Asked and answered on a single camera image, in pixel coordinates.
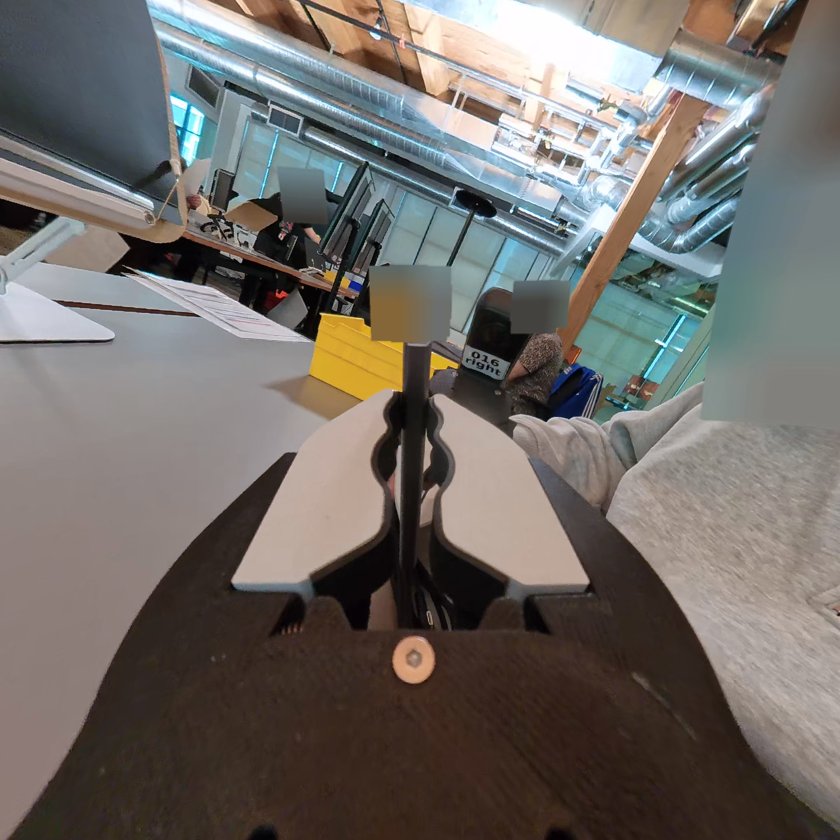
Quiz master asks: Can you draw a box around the yellow plastic bin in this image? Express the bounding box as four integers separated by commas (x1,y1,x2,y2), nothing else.
308,313,460,403

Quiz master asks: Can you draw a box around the black floor lamp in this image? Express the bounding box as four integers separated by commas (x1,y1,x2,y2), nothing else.
448,188,498,270

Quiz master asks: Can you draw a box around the person's grey sweatshirt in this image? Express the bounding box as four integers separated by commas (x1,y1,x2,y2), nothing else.
600,381,840,811

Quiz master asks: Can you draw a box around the silver pipe cluster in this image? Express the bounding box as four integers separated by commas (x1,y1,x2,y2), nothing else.
577,33,782,257

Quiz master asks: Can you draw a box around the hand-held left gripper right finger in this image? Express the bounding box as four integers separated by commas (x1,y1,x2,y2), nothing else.
428,392,592,599

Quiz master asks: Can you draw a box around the wooden beam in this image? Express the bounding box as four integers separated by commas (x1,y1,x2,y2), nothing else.
564,92,713,355

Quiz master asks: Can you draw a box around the pale cardboard sheet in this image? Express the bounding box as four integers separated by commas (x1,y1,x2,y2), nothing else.
39,226,130,274

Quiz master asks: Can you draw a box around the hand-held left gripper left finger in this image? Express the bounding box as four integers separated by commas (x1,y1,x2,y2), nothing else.
231,389,403,596

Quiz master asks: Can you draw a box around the blue striped jacket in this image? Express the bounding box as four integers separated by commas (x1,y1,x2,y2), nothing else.
550,364,603,421

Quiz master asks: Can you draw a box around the printed paper sheet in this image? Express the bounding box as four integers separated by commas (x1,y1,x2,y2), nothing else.
125,270,309,342

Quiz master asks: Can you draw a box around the cardboard box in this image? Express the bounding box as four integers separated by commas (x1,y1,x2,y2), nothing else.
226,199,284,232

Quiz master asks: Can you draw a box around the black hub cable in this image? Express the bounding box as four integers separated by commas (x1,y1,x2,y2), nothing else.
394,558,455,631

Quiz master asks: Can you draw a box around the white hanging sheet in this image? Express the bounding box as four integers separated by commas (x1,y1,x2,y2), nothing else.
268,289,307,331

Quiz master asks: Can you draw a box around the person's right forearm grey sleeve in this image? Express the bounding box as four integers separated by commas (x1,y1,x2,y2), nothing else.
511,412,641,516

